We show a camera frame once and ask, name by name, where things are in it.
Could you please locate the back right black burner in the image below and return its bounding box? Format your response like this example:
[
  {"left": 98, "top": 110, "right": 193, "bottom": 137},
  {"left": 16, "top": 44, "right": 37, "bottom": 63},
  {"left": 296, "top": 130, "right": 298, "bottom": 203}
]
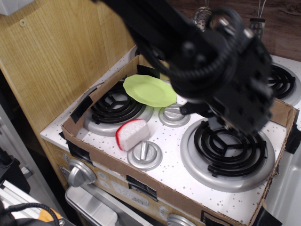
[{"left": 269, "top": 63, "right": 301, "bottom": 105}]

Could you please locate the silver oven dial left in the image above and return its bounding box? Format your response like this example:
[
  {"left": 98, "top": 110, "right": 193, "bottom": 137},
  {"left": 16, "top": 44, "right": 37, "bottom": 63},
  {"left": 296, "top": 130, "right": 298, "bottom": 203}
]
[{"left": 68, "top": 159, "right": 97, "bottom": 187}]

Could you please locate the green plastic plate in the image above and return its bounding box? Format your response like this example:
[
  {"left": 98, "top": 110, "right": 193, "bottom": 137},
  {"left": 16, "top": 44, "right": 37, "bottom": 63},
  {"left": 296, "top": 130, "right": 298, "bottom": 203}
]
[{"left": 123, "top": 74, "right": 177, "bottom": 107}]

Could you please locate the brown cardboard box tray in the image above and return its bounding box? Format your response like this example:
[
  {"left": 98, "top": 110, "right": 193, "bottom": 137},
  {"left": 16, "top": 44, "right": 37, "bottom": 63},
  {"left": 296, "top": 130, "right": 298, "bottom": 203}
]
[{"left": 61, "top": 54, "right": 297, "bottom": 226}]

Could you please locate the orange object bottom left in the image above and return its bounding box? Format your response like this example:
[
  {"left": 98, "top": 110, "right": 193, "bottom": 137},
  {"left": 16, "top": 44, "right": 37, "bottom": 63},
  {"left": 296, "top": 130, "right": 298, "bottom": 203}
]
[{"left": 38, "top": 209, "right": 62, "bottom": 222}]

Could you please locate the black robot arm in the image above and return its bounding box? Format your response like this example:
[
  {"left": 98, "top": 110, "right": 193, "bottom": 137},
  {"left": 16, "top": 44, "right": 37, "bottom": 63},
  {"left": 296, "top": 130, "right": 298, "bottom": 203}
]
[{"left": 105, "top": 0, "right": 274, "bottom": 135}]

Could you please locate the lower silver stove knob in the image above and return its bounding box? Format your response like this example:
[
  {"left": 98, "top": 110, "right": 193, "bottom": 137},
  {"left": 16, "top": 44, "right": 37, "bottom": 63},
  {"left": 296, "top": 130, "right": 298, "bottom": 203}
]
[{"left": 127, "top": 141, "right": 163, "bottom": 171}]

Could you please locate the silver oven dial right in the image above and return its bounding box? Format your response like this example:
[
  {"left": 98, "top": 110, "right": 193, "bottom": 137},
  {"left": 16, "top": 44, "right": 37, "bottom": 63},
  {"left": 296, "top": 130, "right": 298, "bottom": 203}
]
[{"left": 167, "top": 214, "right": 196, "bottom": 226}]

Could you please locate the hanging metal spatula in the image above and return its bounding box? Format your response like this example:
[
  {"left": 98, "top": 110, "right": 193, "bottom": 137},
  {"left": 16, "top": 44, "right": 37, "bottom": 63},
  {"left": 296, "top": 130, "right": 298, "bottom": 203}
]
[{"left": 249, "top": 0, "right": 266, "bottom": 39}]

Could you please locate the front left black burner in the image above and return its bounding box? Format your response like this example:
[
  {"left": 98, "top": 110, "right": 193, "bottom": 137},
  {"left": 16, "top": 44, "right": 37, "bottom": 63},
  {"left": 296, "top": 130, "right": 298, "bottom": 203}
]
[{"left": 84, "top": 80, "right": 154, "bottom": 137}]

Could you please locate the white red toy cheese wedge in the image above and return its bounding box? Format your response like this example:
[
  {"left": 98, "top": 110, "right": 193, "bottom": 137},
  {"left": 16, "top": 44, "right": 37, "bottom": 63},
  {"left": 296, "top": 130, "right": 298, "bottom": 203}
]
[{"left": 115, "top": 119, "right": 150, "bottom": 151}]

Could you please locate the back left black burner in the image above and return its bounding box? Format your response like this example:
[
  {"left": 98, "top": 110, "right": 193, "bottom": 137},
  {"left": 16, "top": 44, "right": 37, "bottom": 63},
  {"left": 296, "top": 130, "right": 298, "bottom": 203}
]
[{"left": 129, "top": 45, "right": 141, "bottom": 59}]

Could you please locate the black burner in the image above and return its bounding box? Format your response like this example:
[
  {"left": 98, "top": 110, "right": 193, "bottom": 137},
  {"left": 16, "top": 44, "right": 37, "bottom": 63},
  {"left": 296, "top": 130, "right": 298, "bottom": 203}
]
[
  {"left": 84, "top": 80, "right": 154, "bottom": 137},
  {"left": 180, "top": 120, "right": 276, "bottom": 193},
  {"left": 129, "top": 45, "right": 141, "bottom": 59},
  {"left": 269, "top": 63, "right": 301, "bottom": 105}
]

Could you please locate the silver stove knob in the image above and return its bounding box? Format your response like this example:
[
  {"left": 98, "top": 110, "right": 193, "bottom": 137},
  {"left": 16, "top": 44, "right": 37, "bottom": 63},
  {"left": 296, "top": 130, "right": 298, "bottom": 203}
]
[
  {"left": 127, "top": 141, "right": 163, "bottom": 171},
  {"left": 158, "top": 103, "right": 190, "bottom": 128}
]

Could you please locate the silver oven dial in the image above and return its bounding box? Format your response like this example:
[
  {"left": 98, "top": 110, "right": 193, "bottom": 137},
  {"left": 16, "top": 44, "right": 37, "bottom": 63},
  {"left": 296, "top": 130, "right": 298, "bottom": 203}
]
[
  {"left": 68, "top": 159, "right": 97, "bottom": 187},
  {"left": 167, "top": 214, "right": 196, "bottom": 226}
]

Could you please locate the upper silver stove knob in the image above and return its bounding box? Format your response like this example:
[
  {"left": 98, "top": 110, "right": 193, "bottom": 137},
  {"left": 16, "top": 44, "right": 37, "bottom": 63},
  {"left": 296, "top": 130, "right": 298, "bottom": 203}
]
[{"left": 158, "top": 103, "right": 190, "bottom": 128}]

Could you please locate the silver slotted ladle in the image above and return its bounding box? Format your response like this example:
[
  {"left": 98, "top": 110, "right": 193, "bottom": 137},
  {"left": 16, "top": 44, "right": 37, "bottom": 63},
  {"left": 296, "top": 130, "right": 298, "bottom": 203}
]
[{"left": 192, "top": 0, "right": 213, "bottom": 32}]

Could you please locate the front right black burner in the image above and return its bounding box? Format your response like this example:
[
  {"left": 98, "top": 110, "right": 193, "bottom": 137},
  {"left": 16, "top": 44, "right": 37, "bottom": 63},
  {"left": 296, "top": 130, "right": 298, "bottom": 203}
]
[{"left": 180, "top": 120, "right": 276, "bottom": 193}]

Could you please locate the silver oven door handle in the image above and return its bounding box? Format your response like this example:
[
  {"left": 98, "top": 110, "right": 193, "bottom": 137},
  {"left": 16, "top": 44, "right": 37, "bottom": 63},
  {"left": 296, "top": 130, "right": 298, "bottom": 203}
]
[{"left": 65, "top": 186, "right": 151, "bottom": 226}]

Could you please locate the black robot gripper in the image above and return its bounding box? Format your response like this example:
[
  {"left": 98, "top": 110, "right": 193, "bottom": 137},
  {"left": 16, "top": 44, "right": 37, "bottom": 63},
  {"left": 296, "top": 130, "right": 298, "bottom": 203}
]
[{"left": 171, "top": 25, "right": 276, "bottom": 136}]

